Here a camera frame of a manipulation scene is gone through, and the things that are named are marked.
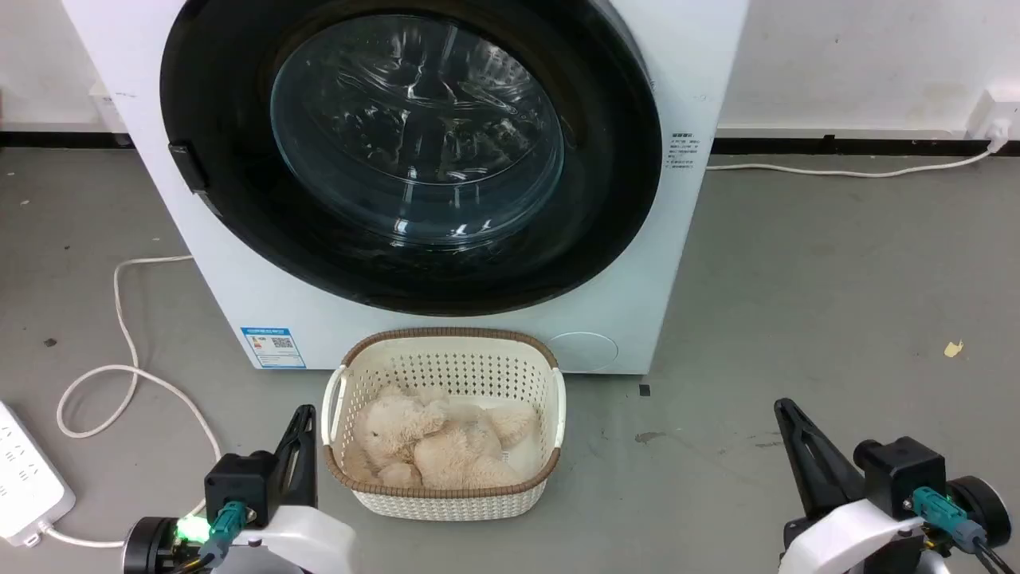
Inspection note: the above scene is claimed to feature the blue energy label sticker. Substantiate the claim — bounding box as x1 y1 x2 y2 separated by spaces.
241 326 308 370

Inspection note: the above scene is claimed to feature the white washer power cable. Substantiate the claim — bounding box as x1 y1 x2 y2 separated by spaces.
706 143 998 179

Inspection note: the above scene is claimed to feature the black door latch handle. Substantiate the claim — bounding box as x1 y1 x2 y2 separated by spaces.
167 142 210 195

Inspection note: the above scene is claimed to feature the small printed text sticker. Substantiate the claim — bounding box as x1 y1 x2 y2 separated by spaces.
669 132 703 171

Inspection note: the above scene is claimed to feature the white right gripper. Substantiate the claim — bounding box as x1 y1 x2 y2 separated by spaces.
774 398 927 574

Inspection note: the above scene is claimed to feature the cream perforated laundry basket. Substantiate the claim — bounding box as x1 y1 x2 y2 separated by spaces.
321 327 567 522

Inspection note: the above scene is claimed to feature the white wall socket with plug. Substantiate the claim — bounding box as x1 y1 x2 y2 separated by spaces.
966 88 1020 153

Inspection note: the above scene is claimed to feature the left teal connector cable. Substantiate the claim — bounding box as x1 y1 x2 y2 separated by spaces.
166 500 257 574

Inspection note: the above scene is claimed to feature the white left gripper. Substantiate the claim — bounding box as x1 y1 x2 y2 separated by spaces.
229 404 358 574

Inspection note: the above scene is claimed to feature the round black glass washer door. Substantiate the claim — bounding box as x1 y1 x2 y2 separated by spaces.
159 0 663 317

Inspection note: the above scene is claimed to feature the beige plush teddy bear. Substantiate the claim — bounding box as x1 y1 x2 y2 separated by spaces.
343 385 541 490

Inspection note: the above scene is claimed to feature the white front-load washing machine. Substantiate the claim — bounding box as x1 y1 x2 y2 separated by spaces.
62 0 751 376

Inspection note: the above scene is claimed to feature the white power strip cable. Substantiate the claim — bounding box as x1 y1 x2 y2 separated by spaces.
38 254 223 550

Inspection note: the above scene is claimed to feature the right teal connector cable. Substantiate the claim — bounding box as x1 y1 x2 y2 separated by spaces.
911 486 1020 574

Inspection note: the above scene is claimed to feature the teal connector cable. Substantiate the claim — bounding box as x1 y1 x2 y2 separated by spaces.
166 500 257 574
911 486 1020 574

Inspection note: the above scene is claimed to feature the white power strip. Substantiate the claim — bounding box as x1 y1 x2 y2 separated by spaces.
0 401 77 548

